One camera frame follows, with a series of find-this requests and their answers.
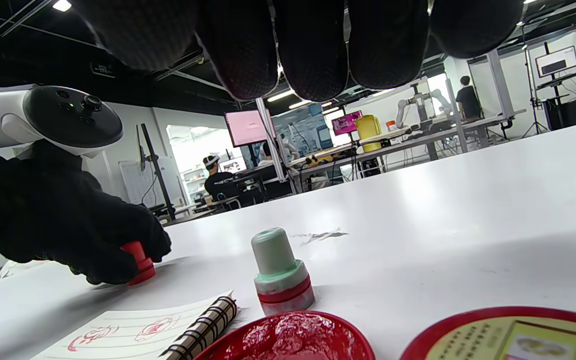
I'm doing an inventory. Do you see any person's left hand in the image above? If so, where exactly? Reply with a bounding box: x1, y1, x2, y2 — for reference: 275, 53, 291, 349
0, 142, 172, 286

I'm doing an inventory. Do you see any person's right hand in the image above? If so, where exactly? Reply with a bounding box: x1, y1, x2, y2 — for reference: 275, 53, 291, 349
73, 0, 525, 103

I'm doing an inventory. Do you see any red reward stamp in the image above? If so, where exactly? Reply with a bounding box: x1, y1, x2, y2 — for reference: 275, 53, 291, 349
120, 241, 157, 286

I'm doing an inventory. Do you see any white lined spiral notebook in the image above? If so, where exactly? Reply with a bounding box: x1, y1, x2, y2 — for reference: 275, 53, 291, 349
30, 290, 239, 360

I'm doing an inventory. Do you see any green reward stamp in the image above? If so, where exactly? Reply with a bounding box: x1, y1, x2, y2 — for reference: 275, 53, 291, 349
250, 227, 316, 317

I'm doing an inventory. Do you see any red ink pad lid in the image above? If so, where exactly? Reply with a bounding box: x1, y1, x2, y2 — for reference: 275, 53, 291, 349
193, 310, 376, 360

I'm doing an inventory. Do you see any red lid with yellow label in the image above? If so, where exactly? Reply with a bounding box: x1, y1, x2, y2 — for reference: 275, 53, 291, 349
399, 306, 576, 360

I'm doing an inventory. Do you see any small magenta screen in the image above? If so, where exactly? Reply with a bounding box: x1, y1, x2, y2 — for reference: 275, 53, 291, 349
331, 110, 364, 137

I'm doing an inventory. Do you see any grey handheld controller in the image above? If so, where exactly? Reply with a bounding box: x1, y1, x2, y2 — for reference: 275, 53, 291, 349
0, 84, 125, 160

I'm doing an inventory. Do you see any yellow plastic jug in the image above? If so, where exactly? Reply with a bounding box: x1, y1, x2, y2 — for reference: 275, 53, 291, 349
355, 114, 384, 153

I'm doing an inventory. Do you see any pink monitor screen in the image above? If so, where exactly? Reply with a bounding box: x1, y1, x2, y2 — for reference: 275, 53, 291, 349
224, 109, 276, 148

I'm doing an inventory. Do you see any black tripod stand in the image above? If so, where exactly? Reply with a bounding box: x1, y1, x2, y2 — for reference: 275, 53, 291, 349
135, 123, 178, 221

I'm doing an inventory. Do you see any white monitor on stand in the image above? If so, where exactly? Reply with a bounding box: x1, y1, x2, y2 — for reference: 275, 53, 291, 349
534, 45, 576, 78

